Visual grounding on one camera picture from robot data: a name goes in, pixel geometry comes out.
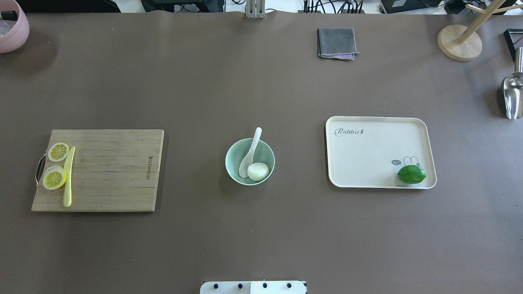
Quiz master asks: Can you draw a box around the white ceramic spoon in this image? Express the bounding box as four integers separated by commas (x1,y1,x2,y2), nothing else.
238,127,263,178

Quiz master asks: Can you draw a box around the white steamed bun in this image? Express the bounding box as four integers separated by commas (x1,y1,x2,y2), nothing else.
247,163,270,182

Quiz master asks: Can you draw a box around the light green ceramic bowl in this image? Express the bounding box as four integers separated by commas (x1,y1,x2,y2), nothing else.
225,138,276,186

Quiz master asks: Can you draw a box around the pink bowl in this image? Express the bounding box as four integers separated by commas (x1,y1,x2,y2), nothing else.
0,0,30,54

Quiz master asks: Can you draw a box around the cream rabbit tray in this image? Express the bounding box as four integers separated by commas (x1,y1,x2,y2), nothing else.
325,116,437,189

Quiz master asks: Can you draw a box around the grey folded cloth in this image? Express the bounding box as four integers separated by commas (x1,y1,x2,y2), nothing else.
317,27,359,61

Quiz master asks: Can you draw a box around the wooden cutting board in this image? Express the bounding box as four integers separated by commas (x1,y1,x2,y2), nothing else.
31,129,164,212

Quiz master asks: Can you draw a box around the green lime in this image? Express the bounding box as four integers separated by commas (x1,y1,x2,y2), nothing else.
397,165,427,185

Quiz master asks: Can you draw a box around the yellow plastic knife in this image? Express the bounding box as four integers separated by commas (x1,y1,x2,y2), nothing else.
63,147,76,208

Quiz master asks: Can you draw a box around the single lemon slice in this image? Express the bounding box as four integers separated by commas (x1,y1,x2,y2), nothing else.
47,142,70,162

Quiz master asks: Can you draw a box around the lemon slice stack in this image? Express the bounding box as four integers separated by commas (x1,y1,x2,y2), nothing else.
42,165,68,190

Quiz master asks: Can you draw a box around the wooden mug tree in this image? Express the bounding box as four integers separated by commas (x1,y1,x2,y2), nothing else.
437,0,523,62

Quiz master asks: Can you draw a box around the metal scoop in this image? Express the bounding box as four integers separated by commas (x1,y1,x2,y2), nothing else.
502,47,523,120

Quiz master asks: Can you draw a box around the wine glass rack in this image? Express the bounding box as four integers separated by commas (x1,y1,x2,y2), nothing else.
503,28,523,61

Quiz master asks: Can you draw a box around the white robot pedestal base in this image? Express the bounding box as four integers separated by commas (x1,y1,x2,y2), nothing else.
199,280,308,294

